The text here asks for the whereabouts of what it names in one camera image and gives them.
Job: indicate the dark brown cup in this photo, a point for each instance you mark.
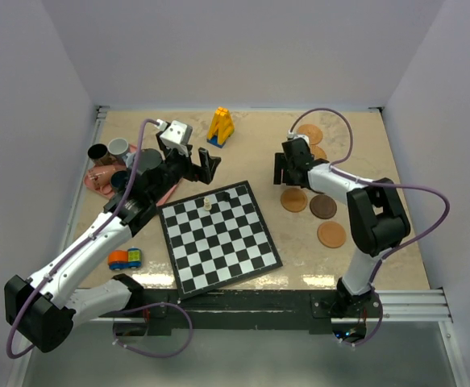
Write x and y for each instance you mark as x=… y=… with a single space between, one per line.
x=99 y=155

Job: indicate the light blue cup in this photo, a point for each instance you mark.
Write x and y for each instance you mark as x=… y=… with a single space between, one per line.
x=130 y=158

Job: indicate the light wooden coaster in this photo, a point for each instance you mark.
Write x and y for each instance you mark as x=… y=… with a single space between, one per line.
x=331 y=234
x=294 y=200

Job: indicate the black chess piece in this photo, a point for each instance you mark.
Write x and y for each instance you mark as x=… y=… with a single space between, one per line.
x=225 y=197

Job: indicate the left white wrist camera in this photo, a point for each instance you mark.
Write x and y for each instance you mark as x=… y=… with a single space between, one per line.
x=175 y=135

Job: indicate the woven rattan coaster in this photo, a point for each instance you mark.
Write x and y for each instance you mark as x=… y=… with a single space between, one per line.
x=313 y=132
x=318 y=152

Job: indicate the pink plastic tray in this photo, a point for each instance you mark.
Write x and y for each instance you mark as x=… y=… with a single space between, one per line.
x=97 y=179

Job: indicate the dark blue cup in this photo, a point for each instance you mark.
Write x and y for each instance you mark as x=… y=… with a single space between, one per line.
x=118 y=181

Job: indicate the pink patterned cup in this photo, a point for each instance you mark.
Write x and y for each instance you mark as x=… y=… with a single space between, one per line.
x=98 y=178

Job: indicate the aluminium rail frame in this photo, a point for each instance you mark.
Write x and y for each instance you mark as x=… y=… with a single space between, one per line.
x=410 y=306

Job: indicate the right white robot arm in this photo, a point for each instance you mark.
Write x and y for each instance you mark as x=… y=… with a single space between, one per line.
x=378 y=221

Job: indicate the white chess piece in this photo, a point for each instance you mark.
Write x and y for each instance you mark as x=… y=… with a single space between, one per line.
x=207 y=204

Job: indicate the grey printed mug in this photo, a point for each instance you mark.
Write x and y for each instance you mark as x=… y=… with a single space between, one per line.
x=119 y=148

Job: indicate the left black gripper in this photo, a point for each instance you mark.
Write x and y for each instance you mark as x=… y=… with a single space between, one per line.
x=203 y=172

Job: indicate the orange blue toy car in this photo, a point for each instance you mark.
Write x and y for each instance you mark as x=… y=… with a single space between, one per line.
x=125 y=259

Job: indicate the black white chessboard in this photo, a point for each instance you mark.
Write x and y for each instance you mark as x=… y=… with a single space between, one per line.
x=209 y=250

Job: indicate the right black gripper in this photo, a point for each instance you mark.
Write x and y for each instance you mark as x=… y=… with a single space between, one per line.
x=280 y=164

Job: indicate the yellow blue block structure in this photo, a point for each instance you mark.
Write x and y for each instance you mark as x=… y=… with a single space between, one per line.
x=221 y=127

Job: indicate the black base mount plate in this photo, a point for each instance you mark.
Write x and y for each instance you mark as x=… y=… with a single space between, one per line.
x=313 y=311

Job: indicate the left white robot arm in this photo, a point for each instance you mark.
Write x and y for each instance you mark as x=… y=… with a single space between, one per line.
x=44 y=308

